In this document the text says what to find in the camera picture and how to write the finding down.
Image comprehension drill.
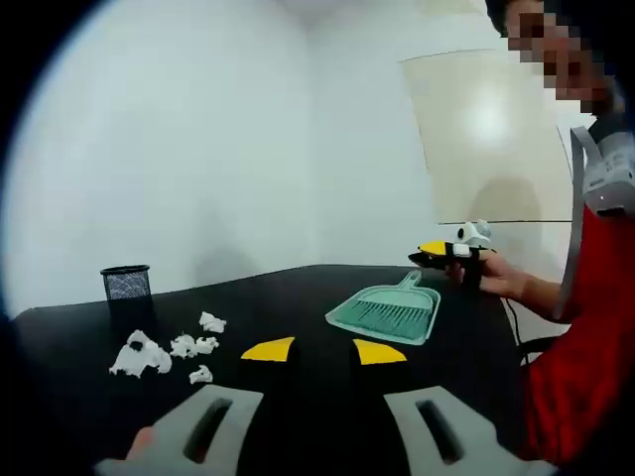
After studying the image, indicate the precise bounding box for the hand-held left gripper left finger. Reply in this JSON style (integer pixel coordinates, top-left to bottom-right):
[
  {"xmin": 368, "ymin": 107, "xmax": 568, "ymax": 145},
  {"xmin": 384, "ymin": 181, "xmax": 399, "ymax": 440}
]
[{"xmin": 93, "ymin": 335, "xmax": 302, "ymax": 476}]

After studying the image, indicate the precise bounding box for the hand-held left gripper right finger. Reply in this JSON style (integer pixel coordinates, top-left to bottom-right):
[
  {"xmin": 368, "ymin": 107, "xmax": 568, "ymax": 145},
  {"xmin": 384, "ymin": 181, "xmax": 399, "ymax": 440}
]
[{"xmin": 346, "ymin": 338, "xmax": 560, "ymax": 476}]

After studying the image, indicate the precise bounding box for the teal plastic dustpan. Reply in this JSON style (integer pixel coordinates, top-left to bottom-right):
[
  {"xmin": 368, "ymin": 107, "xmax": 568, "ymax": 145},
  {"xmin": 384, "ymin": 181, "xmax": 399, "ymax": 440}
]
[{"xmin": 324, "ymin": 270, "xmax": 442, "ymax": 347}]

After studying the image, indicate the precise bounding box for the large white paper trash piece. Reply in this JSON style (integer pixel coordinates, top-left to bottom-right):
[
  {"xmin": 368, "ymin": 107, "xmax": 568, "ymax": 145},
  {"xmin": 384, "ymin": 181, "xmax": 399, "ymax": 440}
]
[{"xmin": 108, "ymin": 329, "xmax": 174, "ymax": 380}]

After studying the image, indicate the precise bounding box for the black mesh pen holder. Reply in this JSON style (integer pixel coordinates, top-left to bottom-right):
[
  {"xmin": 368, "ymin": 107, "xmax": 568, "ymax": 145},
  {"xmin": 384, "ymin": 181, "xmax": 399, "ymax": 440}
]
[{"xmin": 100, "ymin": 264, "xmax": 155, "ymax": 323}]

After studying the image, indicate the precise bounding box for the black tabletop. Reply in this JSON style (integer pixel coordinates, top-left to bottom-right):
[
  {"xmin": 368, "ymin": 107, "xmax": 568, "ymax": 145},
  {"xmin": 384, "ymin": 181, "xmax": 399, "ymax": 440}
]
[{"xmin": 9, "ymin": 264, "xmax": 527, "ymax": 476}]

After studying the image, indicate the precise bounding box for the person's right hand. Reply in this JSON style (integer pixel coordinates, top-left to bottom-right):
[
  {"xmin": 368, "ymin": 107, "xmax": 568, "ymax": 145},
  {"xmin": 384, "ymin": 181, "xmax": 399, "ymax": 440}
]
[{"xmin": 444, "ymin": 250, "xmax": 531, "ymax": 301}]

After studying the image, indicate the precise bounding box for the person's left hand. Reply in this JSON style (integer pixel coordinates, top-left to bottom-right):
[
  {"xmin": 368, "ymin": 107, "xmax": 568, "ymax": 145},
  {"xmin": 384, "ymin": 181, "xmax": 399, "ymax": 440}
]
[{"xmin": 124, "ymin": 424, "xmax": 159, "ymax": 462}]

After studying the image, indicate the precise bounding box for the black chair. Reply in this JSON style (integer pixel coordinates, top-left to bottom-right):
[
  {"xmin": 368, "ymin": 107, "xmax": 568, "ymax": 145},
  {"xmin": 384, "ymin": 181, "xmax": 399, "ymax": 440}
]
[{"xmin": 515, "ymin": 336, "xmax": 557, "ymax": 368}]

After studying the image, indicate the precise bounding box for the person in red shirt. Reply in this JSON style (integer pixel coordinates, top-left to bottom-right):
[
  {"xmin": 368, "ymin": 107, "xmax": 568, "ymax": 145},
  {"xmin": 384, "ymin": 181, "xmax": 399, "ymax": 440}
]
[{"xmin": 515, "ymin": 200, "xmax": 635, "ymax": 470}]

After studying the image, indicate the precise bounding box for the grey chest device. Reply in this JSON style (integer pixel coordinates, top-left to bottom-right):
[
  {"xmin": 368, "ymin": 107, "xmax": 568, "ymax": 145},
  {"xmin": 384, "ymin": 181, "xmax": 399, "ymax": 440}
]
[{"xmin": 579, "ymin": 111, "xmax": 635, "ymax": 219}]

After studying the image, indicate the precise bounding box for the person's head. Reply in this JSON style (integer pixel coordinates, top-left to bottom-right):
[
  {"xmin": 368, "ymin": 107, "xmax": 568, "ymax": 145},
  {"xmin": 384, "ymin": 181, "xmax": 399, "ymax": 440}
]
[{"xmin": 484, "ymin": 0, "xmax": 522, "ymax": 40}]

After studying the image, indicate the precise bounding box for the beige wall board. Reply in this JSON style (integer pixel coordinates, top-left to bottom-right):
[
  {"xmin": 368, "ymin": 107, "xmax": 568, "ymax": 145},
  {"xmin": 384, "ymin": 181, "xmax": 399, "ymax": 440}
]
[{"xmin": 398, "ymin": 48, "xmax": 579, "ymax": 225}]

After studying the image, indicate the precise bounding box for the grey shoulder strap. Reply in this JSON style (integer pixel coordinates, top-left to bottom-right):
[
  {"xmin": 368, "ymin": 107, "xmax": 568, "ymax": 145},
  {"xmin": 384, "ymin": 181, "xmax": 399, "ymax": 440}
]
[{"xmin": 551, "ymin": 124, "xmax": 591, "ymax": 321}]

